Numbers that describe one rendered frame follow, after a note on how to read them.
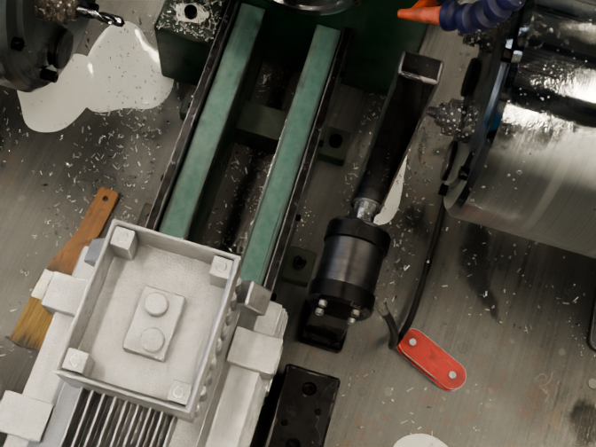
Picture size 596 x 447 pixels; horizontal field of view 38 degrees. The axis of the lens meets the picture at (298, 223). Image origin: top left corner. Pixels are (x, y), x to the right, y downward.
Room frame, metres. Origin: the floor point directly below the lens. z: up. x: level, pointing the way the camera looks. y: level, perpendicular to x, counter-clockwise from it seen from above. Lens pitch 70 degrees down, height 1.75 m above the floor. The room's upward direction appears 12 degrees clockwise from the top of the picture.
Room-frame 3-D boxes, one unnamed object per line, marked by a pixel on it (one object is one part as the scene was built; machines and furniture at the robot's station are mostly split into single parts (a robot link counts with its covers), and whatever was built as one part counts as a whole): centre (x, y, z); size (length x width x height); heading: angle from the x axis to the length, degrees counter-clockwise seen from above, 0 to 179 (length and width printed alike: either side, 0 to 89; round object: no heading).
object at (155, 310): (0.13, 0.09, 1.11); 0.12 x 0.11 x 0.07; 175
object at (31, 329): (0.24, 0.24, 0.80); 0.21 x 0.05 x 0.01; 169
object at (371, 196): (0.31, -0.06, 1.12); 0.04 x 0.03 x 0.26; 175
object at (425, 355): (0.22, -0.18, 0.81); 0.09 x 0.03 x 0.02; 61
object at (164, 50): (0.53, 0.17, 0.86); 0.07 x 0.06 x 0.12; 85
